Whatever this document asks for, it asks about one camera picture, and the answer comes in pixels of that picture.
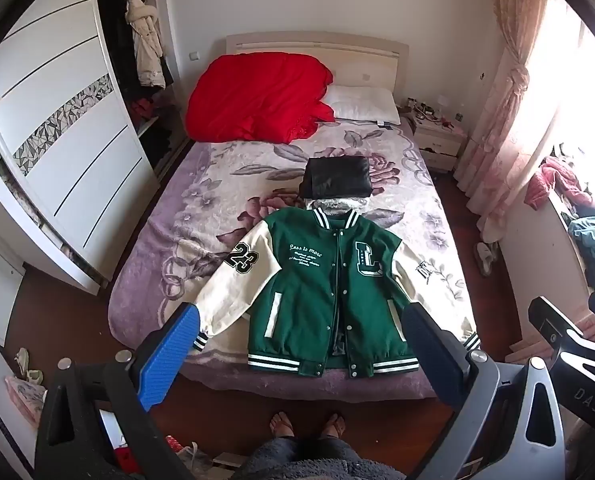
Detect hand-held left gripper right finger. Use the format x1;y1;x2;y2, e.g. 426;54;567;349
402;302;566;480

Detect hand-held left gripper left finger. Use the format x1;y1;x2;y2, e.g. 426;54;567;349
35;302;201;480

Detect green varsity jacket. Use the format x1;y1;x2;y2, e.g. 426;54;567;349
192;206;482;378

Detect red clothes in wardrobe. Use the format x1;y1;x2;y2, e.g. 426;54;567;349
130;97;157;122

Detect dark hanging clothes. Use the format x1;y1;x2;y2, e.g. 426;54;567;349
99;0;138;103

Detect white slippers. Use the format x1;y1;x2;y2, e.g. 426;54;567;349
474;241;499;276

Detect person's right foot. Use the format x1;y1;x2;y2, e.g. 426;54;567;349
322;412;347;440

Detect person's foot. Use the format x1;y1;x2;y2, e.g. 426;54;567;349
322;412;347;440
269;411;295;441

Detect person's left foot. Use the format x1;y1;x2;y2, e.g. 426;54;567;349
269;411;295;441

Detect pink garment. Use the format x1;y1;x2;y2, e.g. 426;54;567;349
524;156;584;212

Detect beige sandals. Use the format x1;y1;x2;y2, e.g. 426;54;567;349
14;347;46;386

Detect person's grey fleece clothing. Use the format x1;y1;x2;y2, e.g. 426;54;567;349
232;435;409;480

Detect pink bag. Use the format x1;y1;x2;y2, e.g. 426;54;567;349
5;375;48;427

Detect grey furry folded garment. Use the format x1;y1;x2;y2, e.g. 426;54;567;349
305;196;369;214

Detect black folded garment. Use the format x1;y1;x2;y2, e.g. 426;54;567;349
298;156;373;200

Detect cream nightstand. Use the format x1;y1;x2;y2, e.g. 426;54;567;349
402;107;468;174

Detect pink curtain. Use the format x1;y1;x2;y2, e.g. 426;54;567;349
452;0;571;241

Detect nightstand clutter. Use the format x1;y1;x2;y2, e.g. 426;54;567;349
406;96;465;123

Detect white wardrobe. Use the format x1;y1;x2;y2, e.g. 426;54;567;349
0;0;189;296

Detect white pillow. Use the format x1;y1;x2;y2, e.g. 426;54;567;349
322;85;401;126

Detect red quilt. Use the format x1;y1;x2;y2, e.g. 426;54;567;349
186;52;337;143

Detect cream hanging coat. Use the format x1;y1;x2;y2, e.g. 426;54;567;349
126;0;167;89

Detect cream bed headboard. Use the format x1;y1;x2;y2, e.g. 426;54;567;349
226;31;409;106

